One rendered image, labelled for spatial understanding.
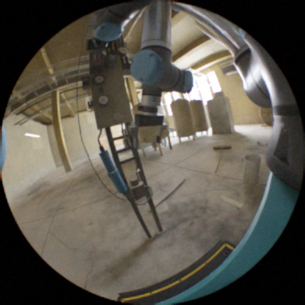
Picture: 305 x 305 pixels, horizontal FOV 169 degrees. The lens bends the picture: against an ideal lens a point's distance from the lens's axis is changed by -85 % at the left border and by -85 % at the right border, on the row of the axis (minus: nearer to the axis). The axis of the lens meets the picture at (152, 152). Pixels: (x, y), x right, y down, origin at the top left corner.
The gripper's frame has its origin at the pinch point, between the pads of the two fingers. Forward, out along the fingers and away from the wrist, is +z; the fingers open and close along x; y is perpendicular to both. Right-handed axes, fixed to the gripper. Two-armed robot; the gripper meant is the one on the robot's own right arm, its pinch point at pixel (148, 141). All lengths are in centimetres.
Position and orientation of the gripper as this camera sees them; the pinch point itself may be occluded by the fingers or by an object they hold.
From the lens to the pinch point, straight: 51.6
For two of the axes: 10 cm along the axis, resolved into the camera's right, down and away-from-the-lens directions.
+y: 5.5, 4.4, -7.1
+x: 8.3, -2.0, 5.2
